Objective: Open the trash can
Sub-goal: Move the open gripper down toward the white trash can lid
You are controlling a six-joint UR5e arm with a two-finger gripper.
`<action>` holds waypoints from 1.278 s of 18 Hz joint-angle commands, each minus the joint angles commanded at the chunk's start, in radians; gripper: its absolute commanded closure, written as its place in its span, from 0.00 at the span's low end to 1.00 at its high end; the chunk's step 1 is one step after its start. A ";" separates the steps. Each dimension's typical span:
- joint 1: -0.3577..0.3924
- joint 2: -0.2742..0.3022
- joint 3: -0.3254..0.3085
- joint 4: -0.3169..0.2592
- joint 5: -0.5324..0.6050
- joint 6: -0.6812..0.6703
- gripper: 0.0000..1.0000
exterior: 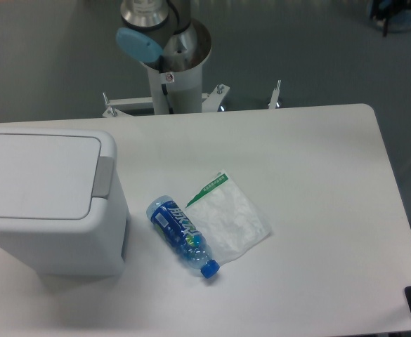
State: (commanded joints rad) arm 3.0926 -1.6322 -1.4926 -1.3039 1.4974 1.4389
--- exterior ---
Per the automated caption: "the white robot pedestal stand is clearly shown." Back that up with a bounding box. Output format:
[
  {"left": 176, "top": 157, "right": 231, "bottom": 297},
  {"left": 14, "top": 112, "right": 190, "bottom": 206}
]
[{"left": 101, "top": 61, "right": 282, "bottom": 119}]

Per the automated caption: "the white trash can lid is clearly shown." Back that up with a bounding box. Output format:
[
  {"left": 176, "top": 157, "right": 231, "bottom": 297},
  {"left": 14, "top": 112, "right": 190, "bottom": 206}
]
[{"left": 0, "top": 131, "right": 116, "bottom": 220}]

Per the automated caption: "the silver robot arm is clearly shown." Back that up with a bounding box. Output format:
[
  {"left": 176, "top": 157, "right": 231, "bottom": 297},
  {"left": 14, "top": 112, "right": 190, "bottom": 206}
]
[{"left": 116, "top": 1, "right": 211, "bottom": 72}]

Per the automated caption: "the white plastic trash can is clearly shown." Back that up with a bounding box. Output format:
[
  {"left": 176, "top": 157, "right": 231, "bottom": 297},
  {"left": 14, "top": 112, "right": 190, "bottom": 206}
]
[{"left": 0, "top": 127, "right": 129, "bottom": 277}]

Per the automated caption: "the dark blue bag background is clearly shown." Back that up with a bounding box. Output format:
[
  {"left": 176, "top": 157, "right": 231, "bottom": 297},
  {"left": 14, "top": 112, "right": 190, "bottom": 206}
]
[{"left": 367, "top": 0, "right": 411, "bottom": 37}]

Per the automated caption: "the white green plastic bag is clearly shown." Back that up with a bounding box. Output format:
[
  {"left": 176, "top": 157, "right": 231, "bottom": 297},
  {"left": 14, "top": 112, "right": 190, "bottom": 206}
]
[{"left": 185, "top": 170, "right": 271, "bottom": 265}]

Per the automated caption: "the blue label water bottle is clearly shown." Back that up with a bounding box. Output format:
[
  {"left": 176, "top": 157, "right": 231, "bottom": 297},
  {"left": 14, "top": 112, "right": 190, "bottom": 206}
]
[{"left": 146, "top": 195, "right": 220, "bottom": 279}]

